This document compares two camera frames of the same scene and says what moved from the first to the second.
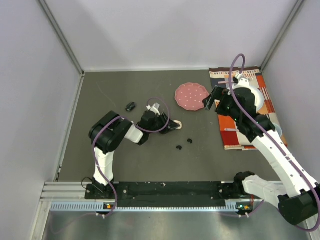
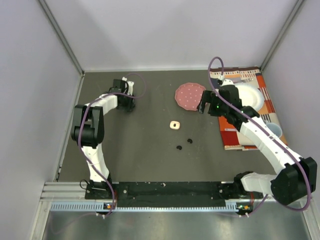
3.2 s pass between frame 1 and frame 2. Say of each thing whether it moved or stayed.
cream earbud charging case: stayed
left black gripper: moved
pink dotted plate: stayed
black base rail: stayed
